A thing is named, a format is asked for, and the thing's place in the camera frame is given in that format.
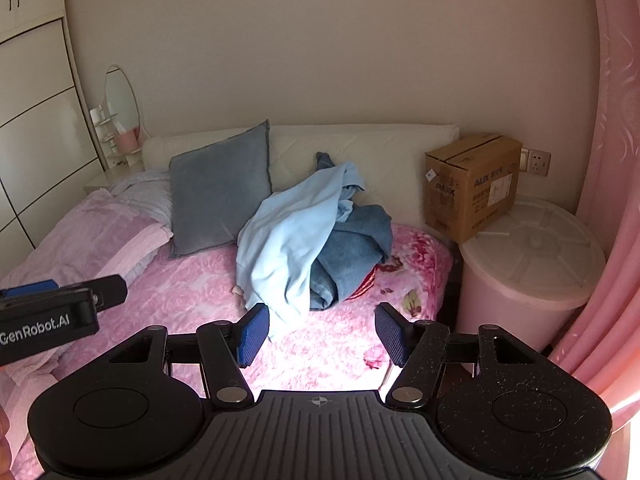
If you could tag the beige wall switch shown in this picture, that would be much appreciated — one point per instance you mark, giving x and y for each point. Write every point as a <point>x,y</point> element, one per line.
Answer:
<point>523,160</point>

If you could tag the oval mirror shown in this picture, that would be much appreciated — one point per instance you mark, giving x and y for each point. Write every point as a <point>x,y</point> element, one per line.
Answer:
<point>120,95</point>

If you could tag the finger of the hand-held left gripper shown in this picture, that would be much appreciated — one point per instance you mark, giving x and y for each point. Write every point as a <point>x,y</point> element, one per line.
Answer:
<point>30,289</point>
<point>110,290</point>

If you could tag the grey pillow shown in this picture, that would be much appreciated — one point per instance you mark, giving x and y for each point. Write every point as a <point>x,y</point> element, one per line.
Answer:
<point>215,195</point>

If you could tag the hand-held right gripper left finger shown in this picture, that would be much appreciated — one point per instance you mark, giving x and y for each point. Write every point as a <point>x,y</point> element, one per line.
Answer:
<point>252,335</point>

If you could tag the white padded headboard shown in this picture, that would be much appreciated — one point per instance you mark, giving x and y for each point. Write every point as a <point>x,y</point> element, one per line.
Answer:
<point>390,170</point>

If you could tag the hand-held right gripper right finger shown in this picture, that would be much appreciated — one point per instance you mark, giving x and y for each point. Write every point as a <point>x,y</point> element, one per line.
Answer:
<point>392,335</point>

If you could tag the unfolded blue denim jeans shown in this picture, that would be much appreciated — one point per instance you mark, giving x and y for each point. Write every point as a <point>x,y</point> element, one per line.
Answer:
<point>350,245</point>

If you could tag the red cloth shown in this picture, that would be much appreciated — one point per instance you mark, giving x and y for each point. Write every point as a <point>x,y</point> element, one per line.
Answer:
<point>365,282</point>

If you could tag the pink curtain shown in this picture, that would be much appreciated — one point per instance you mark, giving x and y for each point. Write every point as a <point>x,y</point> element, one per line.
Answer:
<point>615,210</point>

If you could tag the light blue sweatshirt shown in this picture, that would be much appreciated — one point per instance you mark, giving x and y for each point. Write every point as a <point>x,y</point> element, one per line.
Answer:
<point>290,230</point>

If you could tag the white dressing table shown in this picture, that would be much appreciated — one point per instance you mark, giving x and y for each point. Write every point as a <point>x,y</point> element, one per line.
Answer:
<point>107,177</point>

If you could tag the white bottle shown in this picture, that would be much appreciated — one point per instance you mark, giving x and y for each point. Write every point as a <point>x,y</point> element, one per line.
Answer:
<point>95,116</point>

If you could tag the brown cardboard box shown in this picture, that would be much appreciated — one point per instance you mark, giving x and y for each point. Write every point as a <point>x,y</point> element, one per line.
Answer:
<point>480,185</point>

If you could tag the pink floral blanket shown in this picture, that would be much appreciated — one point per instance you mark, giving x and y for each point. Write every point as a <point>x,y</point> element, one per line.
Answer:
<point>200,285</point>

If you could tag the beige wall socket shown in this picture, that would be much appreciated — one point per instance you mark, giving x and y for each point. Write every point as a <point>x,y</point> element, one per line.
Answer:
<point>539,162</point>

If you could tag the striped ruffled pillow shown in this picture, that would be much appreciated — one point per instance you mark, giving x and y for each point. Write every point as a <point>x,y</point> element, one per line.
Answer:
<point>140,190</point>

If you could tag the pink bucket with lid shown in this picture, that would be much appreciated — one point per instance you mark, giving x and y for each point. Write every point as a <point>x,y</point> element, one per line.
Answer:
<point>520,280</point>

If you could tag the white wardrobe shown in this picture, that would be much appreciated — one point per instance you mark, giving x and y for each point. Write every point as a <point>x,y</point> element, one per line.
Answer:
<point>35,110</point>

